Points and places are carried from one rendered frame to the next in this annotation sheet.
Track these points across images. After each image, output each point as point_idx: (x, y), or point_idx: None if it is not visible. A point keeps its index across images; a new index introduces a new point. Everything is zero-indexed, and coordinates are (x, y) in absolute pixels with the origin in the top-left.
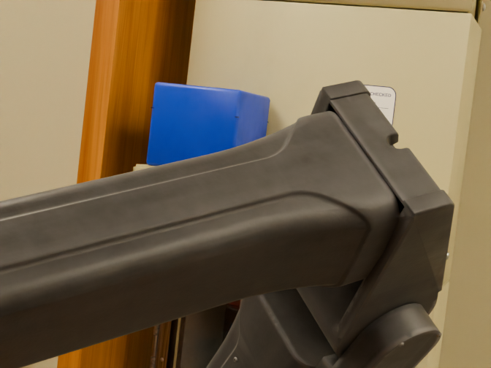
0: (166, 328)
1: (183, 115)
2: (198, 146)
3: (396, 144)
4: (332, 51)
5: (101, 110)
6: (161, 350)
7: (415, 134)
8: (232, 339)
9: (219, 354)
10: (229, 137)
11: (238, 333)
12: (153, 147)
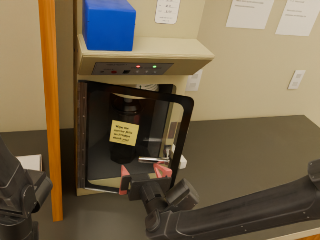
0: (84, 105)
1: (106, 25)
2: (115, 39)
3: (179, 17)
4: None
5: (51, 21)
6: (83, 113)
7: (187, 13)
8: (303, 206)
9: (291, 208)
10: (131, 34)
11: (307, 205)
12: (91, 42)
